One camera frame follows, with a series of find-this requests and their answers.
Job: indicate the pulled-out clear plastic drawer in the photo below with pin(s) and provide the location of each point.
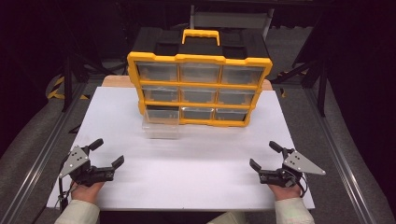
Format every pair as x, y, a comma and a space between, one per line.
162, 126

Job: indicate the person's leg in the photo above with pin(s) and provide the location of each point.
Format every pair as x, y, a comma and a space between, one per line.
229, 218

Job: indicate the black metal stand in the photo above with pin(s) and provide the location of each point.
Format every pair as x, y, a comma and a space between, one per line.
320, 84
67, 84

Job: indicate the person's left hand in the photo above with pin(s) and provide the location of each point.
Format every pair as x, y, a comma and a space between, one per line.
87, 192

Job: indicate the grey metal frame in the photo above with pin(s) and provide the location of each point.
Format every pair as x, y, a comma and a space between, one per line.
230, 19

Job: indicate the set of clear cabinet drawers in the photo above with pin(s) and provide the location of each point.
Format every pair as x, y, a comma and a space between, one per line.
199, 72

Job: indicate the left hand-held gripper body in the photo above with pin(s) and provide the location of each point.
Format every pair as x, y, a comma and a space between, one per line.
76, 160

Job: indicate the yellow black floor tape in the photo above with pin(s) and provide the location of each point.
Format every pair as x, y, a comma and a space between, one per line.
56, 90

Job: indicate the aluminium rail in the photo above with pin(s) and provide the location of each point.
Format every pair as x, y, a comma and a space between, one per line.
342, 161
37, 168

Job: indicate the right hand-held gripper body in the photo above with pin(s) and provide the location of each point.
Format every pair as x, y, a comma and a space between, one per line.
302, 164

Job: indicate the person's right hand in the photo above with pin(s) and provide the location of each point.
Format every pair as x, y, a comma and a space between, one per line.
285, 192

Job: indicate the yellow black drawer organizer cabinet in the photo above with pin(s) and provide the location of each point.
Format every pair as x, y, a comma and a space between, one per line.
199, 84

